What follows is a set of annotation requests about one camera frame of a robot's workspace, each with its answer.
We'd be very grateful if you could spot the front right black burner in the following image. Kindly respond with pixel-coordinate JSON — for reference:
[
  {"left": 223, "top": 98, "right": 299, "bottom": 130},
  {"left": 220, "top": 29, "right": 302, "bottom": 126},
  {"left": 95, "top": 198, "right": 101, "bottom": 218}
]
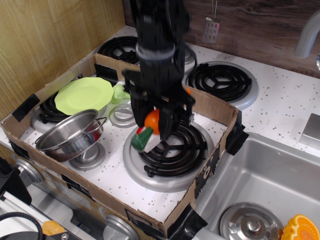
[{"left": 122, "top": 122, "right": 215, "bottom": 193}]

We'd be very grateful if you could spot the silver front panel knob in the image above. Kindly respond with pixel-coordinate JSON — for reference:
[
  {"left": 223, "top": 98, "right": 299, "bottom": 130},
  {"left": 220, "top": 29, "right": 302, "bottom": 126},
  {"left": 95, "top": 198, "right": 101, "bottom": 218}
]
[{"left": 103, "top": 214, "right": 140, "bottom": 240}]

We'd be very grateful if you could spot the light green plastic plate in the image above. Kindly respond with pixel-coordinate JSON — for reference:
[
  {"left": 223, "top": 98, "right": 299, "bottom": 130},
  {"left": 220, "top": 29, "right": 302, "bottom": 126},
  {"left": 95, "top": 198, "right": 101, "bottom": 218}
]
[{"left": 54, "top": 77, "right": 114, "bottom": 116}]

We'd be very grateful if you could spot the front left black burner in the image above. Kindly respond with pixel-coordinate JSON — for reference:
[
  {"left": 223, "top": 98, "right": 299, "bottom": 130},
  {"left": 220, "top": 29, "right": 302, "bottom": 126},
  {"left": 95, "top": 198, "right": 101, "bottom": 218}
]
[{"left": 31, "top": 92, "right": 69, "bottom": 134}]

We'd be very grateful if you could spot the back left black burner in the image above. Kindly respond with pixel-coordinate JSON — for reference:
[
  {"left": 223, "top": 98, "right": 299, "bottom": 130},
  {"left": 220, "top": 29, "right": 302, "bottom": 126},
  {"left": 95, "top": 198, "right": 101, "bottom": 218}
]
[{"left": 97, "top": 36, "right": 140, "bottom": 65}]

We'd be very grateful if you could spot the silver knob inside fence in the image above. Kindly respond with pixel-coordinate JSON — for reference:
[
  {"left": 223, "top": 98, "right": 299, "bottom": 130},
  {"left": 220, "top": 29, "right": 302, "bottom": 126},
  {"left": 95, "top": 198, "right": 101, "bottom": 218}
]
[{"left": 109, "top": 103, "right": 136, "bottom": 128}]

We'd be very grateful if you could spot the black burner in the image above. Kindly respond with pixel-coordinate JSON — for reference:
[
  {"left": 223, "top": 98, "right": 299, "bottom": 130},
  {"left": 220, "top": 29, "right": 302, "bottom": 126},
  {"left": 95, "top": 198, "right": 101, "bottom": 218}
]
[
  {"left": 122, "top": 122, "right": 215, "bottom": 193},
  {"left": 31, "top": 92, "right": 69, "bottom": 134},
  {"left": 97, "top": 36, "right": 140, "bottom": 65},
  {"left": 182, "top": 61, "right": 259, "bottom": 111}
]

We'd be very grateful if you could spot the orange toy carrot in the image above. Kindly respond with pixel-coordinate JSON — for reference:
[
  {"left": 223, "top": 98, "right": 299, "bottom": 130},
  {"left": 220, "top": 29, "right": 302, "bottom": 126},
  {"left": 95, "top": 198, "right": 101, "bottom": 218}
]
[{"left": 130, "top": 86, "right": 196, "bottom": 152}]

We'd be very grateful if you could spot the hanging metal grater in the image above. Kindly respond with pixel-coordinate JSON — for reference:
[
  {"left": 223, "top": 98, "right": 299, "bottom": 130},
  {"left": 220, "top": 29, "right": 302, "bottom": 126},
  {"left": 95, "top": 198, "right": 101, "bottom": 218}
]
[{"left": 201, "top": 17, "right": 220, "bottom": 44}]

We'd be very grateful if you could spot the silver knob back centre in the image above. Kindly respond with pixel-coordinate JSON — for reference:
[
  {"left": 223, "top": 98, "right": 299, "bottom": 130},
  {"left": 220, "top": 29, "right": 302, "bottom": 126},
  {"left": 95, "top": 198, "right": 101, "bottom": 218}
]
[{"left": 184, "top": 45, "right": 197, "bottom": 65}]

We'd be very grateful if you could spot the silver panel knob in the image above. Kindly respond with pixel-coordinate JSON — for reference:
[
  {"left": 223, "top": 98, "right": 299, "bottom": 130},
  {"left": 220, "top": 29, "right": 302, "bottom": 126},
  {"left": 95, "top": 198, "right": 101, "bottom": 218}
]
[
  {"left": 103, "top": 214, "right": 140, "bottom": 240},
  {"left": 15, "top": 158, "right": 45, "bottom": 187}
]

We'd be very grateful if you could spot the stainless steel pot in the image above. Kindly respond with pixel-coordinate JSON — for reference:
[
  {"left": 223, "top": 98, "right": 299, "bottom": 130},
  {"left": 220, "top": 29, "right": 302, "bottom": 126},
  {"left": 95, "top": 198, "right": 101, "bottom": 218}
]
[{"left": 35, "top": 109, "right": 107, "bottom": 162}]

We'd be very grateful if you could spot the steel pot lid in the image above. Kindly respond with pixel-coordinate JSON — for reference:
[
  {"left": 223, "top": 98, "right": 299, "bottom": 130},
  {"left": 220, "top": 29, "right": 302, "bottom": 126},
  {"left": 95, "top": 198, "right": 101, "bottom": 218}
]
[{"left": 217, "top": 202, "right": 284, "bottom": 240}]

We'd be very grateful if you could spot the red white toy cheese wedge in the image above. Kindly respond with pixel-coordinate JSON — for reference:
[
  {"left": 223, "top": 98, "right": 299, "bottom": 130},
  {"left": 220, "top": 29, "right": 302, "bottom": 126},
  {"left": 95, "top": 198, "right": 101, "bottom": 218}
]
[{"left": 134, "top": 127, "right": 161, "bottom": 153}]

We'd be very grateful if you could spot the light green toy broccoli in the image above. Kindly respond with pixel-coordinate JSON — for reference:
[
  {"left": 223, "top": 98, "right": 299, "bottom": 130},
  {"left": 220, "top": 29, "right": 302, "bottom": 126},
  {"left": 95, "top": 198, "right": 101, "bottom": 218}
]
[{"left": 111, "top": 84, "right": 131, "bottom": 104}]

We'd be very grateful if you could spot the silver sink block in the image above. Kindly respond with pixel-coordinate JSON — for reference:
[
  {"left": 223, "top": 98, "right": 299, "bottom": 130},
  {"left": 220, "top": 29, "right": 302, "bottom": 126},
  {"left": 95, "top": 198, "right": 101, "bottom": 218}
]
[{"left": 299, "top": 113, "right": 320, "bottom": 150}]

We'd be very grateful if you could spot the stainless steel sink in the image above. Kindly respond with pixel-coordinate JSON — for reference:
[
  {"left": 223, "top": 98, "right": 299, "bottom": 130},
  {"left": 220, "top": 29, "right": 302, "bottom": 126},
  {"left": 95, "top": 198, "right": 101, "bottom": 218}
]
[{"left": 195, "top": 133, "right": 320, "bottom": 240}]

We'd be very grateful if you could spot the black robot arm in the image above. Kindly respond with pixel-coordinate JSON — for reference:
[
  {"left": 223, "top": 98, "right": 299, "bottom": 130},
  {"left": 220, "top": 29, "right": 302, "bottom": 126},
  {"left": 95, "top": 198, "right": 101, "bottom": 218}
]
[{"left": 122, "top": 0, "right": 196, "bottom": 140}]

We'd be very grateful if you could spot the black clamp device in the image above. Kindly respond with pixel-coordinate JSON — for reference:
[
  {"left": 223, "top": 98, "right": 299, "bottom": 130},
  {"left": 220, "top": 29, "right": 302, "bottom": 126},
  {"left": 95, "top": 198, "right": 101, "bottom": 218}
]
[{"left": 0, "top": 157, "right": 32, "bottom": 206}]

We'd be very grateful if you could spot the back right black burner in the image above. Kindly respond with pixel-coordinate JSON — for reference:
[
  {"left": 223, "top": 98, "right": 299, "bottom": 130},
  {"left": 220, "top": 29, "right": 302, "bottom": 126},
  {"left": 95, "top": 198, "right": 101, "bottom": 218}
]
[{"left": 182, "top": 61, "right": 259, "bottom": 111}]

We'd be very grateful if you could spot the silver faucet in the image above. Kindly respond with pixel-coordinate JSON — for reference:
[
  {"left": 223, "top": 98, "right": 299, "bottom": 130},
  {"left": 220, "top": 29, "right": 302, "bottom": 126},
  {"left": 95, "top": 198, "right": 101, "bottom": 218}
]
[{"left": 294, "top": 10, "right": 320, "bottom": 58}]

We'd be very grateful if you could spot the silver left panel knob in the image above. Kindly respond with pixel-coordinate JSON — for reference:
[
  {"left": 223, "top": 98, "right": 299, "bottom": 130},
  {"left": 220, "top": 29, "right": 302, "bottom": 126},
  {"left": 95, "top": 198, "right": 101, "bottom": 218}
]
[{"left": 15, "top": 158, "right": 45, "bottom": 187}]

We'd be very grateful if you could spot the orange toy fruit half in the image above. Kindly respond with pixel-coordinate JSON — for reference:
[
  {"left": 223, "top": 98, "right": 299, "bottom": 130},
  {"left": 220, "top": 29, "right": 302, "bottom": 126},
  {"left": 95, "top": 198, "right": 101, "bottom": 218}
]
[{"left": 281, "top": 214, "right": 320, "bottom": 240}]

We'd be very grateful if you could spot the black cable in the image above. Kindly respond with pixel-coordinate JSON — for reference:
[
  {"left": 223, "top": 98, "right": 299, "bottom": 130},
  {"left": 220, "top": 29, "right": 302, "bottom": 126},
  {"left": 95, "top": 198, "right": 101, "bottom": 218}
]
[{"left": 0, "top": 211, "right": 45, "bottom": 240}]

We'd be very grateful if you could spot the silver knob under pot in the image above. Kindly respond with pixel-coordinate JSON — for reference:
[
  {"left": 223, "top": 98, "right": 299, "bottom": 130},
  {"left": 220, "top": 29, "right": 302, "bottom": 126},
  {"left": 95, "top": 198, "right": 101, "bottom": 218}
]
[{"left": 69, "top": 143, "right": 106, "bottom": 171}]

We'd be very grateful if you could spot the cardboard fence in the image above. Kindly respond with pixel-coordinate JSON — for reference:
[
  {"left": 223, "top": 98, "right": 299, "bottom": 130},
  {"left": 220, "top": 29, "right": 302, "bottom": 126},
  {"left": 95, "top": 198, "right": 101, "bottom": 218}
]
[{"left": 1, "top": 54, "right": 243, "bottom": 239}]

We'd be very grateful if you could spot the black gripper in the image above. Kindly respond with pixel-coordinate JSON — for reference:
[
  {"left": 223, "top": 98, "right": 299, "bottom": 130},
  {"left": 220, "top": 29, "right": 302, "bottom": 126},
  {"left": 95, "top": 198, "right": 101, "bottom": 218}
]
[{"left": 122, "top": 53, "right": 195, "bottom": 140}]

